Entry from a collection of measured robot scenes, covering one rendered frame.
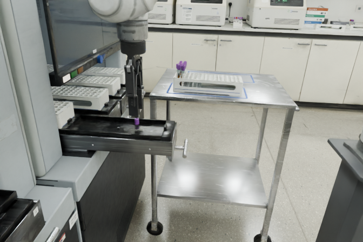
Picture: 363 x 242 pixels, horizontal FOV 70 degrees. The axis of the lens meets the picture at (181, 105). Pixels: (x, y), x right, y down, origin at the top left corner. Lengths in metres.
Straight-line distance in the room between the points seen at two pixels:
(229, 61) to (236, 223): 1.94
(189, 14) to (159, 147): 2.38
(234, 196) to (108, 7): 1.12
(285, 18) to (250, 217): 2.15
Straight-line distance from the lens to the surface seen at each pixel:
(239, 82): 1.12
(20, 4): 0.72
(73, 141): 0.88
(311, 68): 3.35
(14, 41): 0.69
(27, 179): 0.77
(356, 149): 1.13
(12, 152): 0.70
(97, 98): 0.98
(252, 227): 1.70
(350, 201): 1.16
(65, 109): 0.91
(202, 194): 1.41
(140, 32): 0.77
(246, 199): 1.43
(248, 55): 3.13
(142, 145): 0.80
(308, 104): 3.55
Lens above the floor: 1.21
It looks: 23 degrees down
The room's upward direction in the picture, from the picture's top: 2 degrees clockwise
